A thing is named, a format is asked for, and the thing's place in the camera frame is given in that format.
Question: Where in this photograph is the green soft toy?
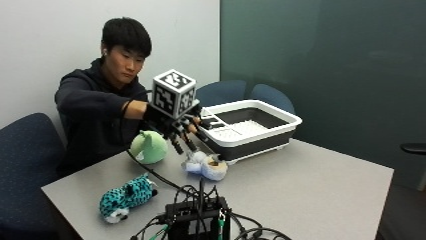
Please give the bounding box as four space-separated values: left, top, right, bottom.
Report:
129 129 169 165

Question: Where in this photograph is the blue and white soft toy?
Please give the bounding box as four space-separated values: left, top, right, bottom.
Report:
181 150 229 182

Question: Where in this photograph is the white cube with black markers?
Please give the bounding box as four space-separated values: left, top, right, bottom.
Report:
150 68 198 120

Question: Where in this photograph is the white and grey dish basin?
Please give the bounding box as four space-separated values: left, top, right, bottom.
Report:
196 98 305 166

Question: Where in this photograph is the blue fabric office chair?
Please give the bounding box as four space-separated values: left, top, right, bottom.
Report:
194 79 249 108
0 112 69 236
249 83 297 115

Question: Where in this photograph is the teal spotted soft toy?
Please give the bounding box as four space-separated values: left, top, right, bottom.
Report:
97 173 160 225

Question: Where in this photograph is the the person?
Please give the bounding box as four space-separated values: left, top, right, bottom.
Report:
53 16 153 175

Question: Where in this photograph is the black electronics box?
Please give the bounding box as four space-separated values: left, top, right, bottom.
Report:
164 196 233 240

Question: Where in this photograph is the black chair armrest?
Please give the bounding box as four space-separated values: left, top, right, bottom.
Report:
399 142 426 155

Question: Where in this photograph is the long black glove cable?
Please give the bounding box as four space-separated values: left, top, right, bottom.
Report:
118 99 201 198

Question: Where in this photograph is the green cable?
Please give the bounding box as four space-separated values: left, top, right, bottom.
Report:
215 213 226 240

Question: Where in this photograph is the black cable loop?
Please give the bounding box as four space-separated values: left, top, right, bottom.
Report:
229 211 294 240

